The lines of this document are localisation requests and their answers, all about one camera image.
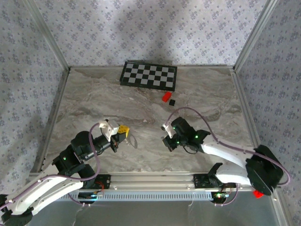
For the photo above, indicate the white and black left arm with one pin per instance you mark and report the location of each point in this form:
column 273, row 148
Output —
column 47, row 190

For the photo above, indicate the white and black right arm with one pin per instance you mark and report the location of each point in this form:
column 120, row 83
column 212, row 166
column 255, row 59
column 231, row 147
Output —
column 225, row 153

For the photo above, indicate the small black block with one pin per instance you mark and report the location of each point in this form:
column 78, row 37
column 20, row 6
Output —
column 172, row 102

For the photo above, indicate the red block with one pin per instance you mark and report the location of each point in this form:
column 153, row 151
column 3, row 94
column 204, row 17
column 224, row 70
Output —
column 166, row 97

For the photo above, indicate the small controller board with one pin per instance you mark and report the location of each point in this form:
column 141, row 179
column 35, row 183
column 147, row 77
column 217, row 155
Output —
column 219, row 196
column 90, row 196

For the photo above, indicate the aluminium base extrusion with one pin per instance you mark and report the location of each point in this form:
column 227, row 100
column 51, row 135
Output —
column 152, row 181

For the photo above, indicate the black and grey chessboard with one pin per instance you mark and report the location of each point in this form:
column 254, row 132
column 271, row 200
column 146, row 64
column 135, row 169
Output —
column 148, row 75

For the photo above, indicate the grey metal sheet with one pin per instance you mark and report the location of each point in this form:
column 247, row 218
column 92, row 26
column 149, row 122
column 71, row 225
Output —
column 152, row 214

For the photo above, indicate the red toy brick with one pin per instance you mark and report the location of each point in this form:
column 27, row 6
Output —
column 258, row 194

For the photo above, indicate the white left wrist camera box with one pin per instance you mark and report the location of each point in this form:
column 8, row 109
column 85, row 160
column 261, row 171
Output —
column 109, row 129

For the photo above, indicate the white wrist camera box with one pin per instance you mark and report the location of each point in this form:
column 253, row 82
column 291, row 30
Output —
column 109, row 129
column 168, row 130

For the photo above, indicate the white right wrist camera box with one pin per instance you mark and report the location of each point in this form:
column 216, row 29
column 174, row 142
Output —
column 168, row 130

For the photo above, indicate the aluminium frame rail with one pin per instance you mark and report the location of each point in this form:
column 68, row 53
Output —
column 52, row 117
column 249, row 117
column 94, row 67
column 284, row 212

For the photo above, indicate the aluminium frame post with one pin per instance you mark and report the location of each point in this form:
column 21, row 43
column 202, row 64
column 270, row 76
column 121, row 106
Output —
column 253, row 35
column 49, row 35

